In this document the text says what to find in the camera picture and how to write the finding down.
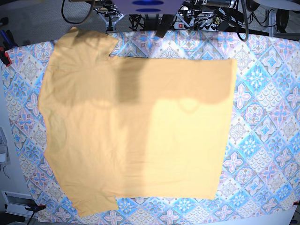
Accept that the yellow T-shirt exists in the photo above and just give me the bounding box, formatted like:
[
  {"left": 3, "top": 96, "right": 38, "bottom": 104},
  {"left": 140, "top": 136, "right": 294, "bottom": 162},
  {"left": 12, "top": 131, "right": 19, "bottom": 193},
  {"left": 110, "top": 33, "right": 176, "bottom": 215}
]
[{"left": 38, "top": 27, "right": 237, "bottom": 217}]

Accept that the black clamp on table edge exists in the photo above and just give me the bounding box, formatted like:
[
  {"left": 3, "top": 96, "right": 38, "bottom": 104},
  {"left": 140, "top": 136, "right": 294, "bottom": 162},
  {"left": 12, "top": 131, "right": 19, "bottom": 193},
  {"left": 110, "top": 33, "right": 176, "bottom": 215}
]
[{"left": 155, "top": 14, "right": 174, "bottom": 38}]

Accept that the patterned blue pink tablecloth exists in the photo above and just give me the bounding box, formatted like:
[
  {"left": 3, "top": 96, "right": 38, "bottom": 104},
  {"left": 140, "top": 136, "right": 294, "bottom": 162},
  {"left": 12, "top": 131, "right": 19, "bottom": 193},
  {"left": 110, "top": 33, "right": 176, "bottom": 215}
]
[{"left": 0, "top": 31, "right": 300, "bottom": 225}]

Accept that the orange black clamp bottom left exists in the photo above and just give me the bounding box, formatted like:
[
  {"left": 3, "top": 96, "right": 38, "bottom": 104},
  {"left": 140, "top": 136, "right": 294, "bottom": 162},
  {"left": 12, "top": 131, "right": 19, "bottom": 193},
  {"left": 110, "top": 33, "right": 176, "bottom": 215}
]
[{"left": 25, "top": 204, "right": 46, "bottom": 213}]

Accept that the red black clamp left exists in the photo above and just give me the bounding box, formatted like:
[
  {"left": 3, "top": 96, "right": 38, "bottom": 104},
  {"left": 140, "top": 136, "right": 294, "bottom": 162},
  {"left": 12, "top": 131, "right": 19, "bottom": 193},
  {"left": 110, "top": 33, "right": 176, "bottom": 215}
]
[{"left": 0, "top": 46, "right": 12, "bottom": 67}]

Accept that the white power strip red switch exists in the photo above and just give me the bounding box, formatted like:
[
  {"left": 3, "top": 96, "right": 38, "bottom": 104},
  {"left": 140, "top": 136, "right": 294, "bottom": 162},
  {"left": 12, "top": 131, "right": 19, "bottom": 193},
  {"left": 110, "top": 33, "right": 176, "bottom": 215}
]
[{"left": 173, "top": 22, "right": 218, "bottom": 31}]

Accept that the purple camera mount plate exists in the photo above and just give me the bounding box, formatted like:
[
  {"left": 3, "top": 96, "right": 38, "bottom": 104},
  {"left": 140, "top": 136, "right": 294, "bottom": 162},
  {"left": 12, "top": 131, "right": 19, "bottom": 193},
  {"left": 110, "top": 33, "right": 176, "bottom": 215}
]
[{"left": 112, "top": 0, "right": 183, "bottom": 15}]

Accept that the blue handled tool left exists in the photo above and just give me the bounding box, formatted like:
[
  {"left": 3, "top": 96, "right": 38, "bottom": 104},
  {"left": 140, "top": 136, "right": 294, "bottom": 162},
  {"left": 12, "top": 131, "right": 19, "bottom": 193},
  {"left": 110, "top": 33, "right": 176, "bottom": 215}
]
[{"left": 0, "top": 30, "right": 18, "bottom": 49}]

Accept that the white aluminium rail bottom left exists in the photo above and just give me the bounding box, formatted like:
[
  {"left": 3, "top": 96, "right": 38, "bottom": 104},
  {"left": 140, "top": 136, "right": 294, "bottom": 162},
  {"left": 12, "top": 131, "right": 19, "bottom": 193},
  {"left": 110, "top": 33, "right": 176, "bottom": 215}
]
[{"left": 1, "top": 190, "right": 35, "bottom": 218}]

